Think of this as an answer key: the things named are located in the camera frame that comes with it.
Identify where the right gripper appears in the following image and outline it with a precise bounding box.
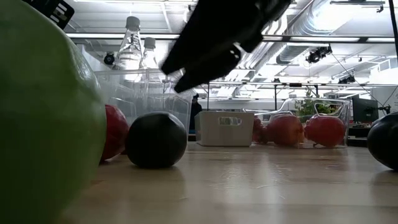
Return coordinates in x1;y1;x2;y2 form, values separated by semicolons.
160;0;293;93

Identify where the clear plastic water bottle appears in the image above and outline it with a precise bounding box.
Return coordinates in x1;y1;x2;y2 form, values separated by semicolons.
139;37;162;94
112;16;144;93

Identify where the black plum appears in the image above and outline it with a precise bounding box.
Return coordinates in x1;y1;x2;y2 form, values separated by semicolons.
126;111;188;169

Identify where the bright red fruit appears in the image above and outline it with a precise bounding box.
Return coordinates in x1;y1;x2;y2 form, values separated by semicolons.
99;104;130;162

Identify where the green apple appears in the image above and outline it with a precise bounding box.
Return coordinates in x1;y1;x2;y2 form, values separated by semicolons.
0;0;108;224

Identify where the black round fruit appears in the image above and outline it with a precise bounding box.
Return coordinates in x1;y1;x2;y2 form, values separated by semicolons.
366;111;398;171

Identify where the large clear plastic bin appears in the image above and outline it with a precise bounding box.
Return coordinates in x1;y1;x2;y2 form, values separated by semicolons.
93;68;195;144

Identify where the person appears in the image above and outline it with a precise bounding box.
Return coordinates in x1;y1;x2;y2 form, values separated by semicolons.
188;93;203;131

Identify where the small grey plastic bin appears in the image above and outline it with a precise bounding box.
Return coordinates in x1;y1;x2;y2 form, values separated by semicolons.
194;110;255;147

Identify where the overhead light bar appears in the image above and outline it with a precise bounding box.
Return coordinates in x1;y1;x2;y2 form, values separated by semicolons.
65;32;398;44

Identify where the small green potted plant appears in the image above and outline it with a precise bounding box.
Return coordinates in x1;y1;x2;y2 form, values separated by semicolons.
294;90;331;118

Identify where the black ceiling spotlight cluster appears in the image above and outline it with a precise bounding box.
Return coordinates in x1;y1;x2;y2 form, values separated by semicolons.
305;44;333;65
337;74;357;85

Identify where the clear plastic fruit tray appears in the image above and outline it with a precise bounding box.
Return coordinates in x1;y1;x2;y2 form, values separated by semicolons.
242;96;352;149

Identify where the black computer monitor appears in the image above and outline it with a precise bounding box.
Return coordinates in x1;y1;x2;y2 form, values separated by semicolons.
352;96;392;124

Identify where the black dome camera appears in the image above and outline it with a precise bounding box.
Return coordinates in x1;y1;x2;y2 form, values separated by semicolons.
103;52;116;66

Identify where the silver spiral ventilation duct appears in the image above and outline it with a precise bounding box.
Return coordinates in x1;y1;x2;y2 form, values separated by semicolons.
275;0;352;65

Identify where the black ceiling track rail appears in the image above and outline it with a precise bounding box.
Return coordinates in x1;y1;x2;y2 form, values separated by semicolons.
329;0;386;14

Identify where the thin black cable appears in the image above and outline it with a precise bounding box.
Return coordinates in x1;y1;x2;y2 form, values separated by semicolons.
387;0;398;60

